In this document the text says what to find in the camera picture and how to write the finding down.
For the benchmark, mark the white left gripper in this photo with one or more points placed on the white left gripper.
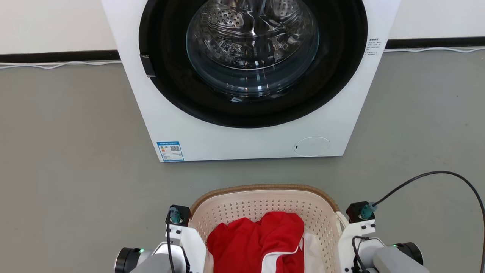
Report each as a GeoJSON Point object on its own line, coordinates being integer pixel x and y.
{"type": "Point", "coordinates": [191, 242]}

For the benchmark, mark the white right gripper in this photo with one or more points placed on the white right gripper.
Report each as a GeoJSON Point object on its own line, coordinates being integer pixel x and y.
{"type": "Point", "coordinates": [350, 246]}

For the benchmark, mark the beige perforated laundry basket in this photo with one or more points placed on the beige perforated laundry basket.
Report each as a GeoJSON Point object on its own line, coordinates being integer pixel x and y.
{"type": "Point", "coordinates": [242, 204]}

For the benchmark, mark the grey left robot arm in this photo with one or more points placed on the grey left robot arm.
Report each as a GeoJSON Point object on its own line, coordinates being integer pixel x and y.
{"type": "Point", "coordinates": [151, 261]}

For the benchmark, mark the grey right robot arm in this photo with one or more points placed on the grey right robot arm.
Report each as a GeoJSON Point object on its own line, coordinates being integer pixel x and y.
{"type": "Point", "coordinates": [398, 259]}

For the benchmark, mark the red garment with white stripe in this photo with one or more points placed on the red garment with white stripe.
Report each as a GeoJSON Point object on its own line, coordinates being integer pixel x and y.
{"type": "Point", "coordinates": [242, 242]}

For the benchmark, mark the blue energy label sticker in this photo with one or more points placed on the blue energy label sticker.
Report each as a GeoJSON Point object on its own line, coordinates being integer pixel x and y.
{"type": "Point", "coordinates": [170, 151]}

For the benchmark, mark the round white filter cover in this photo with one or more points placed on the round white filter cover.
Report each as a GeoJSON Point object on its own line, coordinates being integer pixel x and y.
{"type": "Point", "coordinates": [312, 146]}

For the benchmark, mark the white front-load washing machine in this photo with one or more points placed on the white front-load washing machine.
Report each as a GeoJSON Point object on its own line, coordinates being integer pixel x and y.
{"type": "Point", "coordinates": [246, 144]}

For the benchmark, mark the round black glass washer door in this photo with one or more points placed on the round black glass washer door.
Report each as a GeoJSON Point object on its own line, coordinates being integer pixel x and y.
{"type": "Point", "coordinates": [170, 89]}

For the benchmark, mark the black washer door latch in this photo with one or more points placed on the black washer door latch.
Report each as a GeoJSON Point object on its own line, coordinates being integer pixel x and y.
{"type": "Point", "coordinates": [147, 66]}

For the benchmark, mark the small printed text sticker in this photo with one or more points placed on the small printed text sticker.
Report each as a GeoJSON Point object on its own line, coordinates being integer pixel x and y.
{"type": "Point", "coordinates": [372, 47]}

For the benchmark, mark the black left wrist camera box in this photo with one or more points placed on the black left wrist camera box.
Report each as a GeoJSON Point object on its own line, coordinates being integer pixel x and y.
{"type": "Point", "coordinates": [182, 212]}

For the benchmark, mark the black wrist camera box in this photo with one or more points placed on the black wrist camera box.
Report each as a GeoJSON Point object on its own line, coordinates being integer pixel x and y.
{"type": "Point", "coordinates": [182, 212]}
{"type": "Point", "coordinates": [355, 210]}

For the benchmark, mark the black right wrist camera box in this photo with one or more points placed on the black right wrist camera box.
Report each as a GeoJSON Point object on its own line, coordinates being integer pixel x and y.
{"type": "Point", "coordinates": [355, 210]}

